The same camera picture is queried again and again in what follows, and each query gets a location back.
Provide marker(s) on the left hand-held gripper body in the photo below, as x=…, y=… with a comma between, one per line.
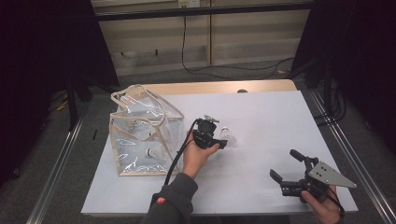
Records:
x=205, y=133

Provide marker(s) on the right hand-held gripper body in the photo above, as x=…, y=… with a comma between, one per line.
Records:
x=327, y=175

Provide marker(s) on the transparent bag with beige trim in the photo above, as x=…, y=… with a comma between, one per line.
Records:
x=137, y=161

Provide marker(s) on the person's left hand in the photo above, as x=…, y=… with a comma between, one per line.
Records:
x=194, y=158

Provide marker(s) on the person's right hand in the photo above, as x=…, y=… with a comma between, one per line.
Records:
x=325, y=211

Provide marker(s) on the white table sheet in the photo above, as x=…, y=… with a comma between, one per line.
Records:
x=264, y=124

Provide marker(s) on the black metal stand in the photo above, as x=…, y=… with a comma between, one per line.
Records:
x=327, y=93
x=72, y=105

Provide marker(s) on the small yellow object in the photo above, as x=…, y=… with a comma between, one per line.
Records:
x=62, y=105
x=281, y=71

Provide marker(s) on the small black object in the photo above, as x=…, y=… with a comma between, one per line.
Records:
x=95, y=134

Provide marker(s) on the black curtain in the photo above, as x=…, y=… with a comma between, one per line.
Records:
x=37, y=62
x=367, y=62

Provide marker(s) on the black metal crossbar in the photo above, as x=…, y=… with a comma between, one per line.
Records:
x=202, y=11

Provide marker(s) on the aluminium floor rail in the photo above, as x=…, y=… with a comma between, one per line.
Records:
x=53, y=180
x=358, y=169

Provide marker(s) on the white wall outlet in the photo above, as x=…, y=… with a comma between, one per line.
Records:
x=188, y=3

